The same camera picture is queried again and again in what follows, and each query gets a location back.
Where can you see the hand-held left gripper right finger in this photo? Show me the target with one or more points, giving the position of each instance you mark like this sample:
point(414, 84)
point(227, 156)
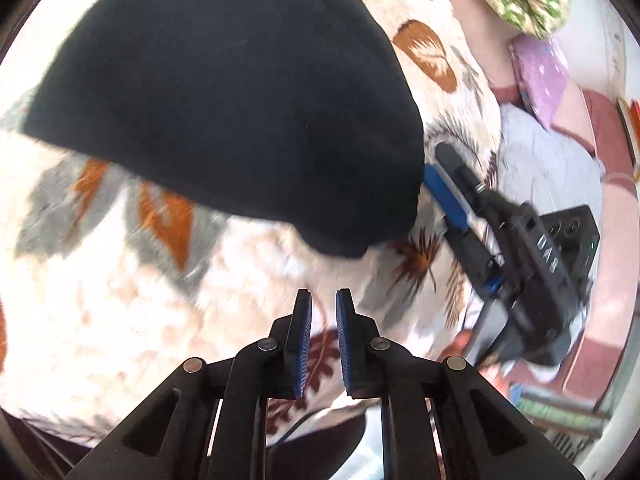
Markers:
point(346, 355)

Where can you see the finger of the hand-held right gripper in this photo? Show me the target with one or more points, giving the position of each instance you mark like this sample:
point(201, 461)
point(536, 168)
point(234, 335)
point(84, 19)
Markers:
point(447, 197)
point(460, 170)

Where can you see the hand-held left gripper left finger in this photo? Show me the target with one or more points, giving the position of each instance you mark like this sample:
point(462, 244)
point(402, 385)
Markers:
point(300, 355)

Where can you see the black pants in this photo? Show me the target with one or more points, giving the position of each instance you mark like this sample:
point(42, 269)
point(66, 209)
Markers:
point(225, 100)

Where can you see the grey quilted cloth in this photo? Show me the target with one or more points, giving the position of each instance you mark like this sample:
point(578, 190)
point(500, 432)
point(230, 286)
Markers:
point(545, 160)

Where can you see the pink bed sheet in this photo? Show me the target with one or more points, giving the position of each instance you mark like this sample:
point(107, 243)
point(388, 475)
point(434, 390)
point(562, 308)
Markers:
point(600, 170)

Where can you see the purple pillow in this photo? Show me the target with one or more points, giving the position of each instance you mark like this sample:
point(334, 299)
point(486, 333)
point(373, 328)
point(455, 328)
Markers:
point(542, 75)

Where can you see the leaf-print cream blanket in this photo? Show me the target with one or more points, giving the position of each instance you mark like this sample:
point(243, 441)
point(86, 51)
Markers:
point(125, 300)

